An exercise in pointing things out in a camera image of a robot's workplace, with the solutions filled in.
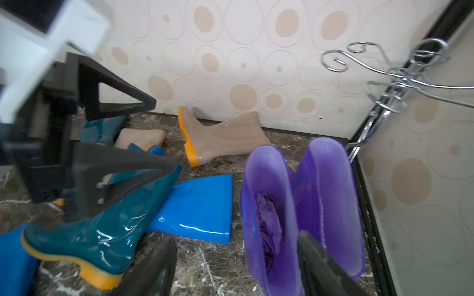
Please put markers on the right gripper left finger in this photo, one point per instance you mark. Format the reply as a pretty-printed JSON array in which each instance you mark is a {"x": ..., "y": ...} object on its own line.
[{"x": 154, "y": 275}]

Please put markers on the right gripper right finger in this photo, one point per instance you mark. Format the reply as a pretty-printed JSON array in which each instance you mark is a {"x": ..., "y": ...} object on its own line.
[{"x": 320, "y": 274}]

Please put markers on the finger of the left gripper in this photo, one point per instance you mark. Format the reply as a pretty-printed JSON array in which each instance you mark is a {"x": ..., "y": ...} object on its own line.
[
  {"x": 103, "y": 175},
  {"x": 103, "y": 94}
]

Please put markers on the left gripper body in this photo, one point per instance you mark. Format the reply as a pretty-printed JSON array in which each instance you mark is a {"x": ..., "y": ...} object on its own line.
[{"x": 38, "y": 142}]

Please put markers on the teal boot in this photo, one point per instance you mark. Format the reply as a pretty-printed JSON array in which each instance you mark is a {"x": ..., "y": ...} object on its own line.
[
  {"x": 104, "y": 131},
  {"x": 103, "y": 246}
]

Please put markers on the purple boot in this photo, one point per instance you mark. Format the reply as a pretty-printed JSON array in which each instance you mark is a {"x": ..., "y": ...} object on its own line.
[
  {"x": 269, "y": 223},
  {"x": 326, "y": 203}
]

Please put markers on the blue boot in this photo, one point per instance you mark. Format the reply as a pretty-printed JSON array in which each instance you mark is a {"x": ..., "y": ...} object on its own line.
[
  {"x": 200, "y": 209},
  {"x": 17, "y": 266}
]

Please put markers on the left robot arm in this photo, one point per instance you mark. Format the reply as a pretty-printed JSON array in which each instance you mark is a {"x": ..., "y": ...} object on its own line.
[{"x": 47, "y": 50}]

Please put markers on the beige boot back left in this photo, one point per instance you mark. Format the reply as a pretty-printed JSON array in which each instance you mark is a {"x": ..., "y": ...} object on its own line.
[{"x": 144, "y": 139}]

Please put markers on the beige boot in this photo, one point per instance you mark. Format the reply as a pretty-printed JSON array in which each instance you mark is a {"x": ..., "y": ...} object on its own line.
[
  {"x": 238, "y": 136},
  {"x": 144, "y": 139}
]

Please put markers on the beige boot back right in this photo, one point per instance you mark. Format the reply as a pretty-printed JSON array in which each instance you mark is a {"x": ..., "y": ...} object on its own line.
[{"x": 238, "y": 136}]

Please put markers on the chrome wire stand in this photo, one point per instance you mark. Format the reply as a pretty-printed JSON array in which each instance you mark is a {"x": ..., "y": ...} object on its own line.
[{"x": 389, "y": 97}]

